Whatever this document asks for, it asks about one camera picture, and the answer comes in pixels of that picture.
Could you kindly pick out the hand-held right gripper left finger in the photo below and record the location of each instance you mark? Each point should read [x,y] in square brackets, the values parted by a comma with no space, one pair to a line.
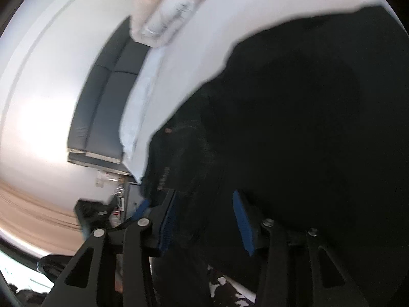
[166,227]

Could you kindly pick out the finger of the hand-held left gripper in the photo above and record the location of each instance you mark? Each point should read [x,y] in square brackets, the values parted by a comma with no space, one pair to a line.
[143,207]

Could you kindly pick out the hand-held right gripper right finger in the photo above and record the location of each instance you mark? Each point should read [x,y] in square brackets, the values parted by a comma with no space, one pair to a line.
[242,224]

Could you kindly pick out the black pants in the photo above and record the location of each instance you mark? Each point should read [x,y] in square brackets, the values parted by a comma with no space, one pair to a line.
[287,118]

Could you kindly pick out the dark bedside cabinet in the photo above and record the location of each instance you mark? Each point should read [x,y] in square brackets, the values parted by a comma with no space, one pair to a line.
[132,198]

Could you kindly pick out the black and white patterned cloth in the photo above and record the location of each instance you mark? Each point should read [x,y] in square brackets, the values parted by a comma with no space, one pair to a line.
[223,291]

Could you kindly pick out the grey padded headboard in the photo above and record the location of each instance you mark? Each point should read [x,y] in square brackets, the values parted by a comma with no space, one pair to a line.
[102,102]

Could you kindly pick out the bed with white sheet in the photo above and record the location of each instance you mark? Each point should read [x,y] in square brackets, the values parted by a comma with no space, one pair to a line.
[198,38]

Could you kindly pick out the folded beige duvet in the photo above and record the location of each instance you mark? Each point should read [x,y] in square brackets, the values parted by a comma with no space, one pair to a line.
[166,16]

